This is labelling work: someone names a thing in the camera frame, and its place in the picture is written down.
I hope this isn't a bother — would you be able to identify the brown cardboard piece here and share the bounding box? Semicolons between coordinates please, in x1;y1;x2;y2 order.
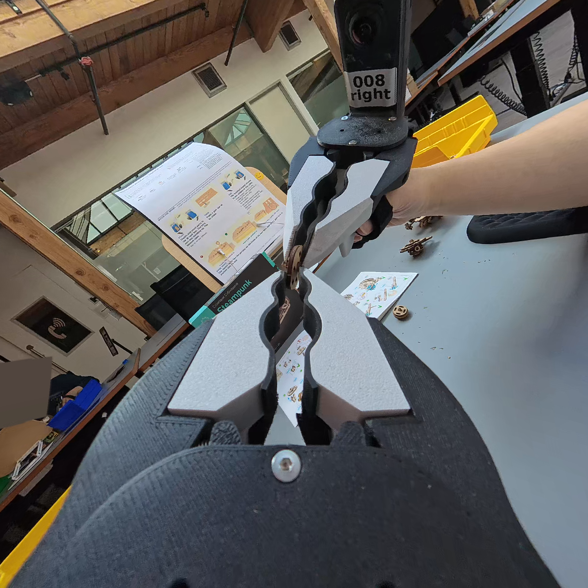
0;420;53;478

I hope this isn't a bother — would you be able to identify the blue plastic bin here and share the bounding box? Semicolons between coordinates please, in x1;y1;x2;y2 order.
48;379;103;432

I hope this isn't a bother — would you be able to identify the person's right hand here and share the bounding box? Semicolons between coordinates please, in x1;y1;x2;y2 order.
354;165;444;239

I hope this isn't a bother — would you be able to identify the person's right forearm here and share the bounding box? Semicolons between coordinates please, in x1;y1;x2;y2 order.
439;124;588;217

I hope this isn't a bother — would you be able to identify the black monitor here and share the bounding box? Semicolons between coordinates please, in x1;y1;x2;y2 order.
135;264;221;329

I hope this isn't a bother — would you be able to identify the background work desk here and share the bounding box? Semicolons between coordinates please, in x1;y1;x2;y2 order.
436;0;566;88

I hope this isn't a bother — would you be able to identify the wall air vent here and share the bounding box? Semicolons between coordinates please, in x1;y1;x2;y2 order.
278;21;302;50
192;63;227;98

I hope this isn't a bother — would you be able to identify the wooden disc part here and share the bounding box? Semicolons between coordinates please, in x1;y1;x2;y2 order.
281;246;305;290

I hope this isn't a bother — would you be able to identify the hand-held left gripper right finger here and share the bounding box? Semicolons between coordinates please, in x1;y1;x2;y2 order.
298;270;412;445

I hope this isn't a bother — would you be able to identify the grey desk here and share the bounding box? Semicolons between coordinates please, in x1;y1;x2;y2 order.
264;94;588;588

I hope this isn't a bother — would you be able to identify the black phone wall sign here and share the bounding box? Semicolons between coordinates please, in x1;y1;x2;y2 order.
14;298;95;354

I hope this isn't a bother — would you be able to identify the printed instruction sheet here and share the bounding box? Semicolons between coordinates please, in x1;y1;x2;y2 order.
114;142;288;285

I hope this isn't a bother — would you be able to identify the yellow plastic bin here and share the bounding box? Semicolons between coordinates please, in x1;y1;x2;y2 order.
0;484;74;588
411;95;498;168

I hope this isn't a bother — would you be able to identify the assembly instruction booklet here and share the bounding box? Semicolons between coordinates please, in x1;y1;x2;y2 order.
276;272;419;428

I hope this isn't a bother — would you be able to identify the long side table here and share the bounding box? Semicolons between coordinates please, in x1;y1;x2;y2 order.
0;315;191;511

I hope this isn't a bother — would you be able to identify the dark model kit box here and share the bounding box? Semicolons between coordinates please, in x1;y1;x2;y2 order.
188;253;305;352

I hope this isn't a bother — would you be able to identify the black coiled cable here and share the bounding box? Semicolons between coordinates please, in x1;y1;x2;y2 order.
478;69;526;115

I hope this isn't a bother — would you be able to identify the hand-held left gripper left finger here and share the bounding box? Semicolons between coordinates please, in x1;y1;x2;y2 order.
166;271;283;445

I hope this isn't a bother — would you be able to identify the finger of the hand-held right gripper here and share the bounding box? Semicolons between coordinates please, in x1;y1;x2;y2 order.
281;155;338;272
299;158;391;272

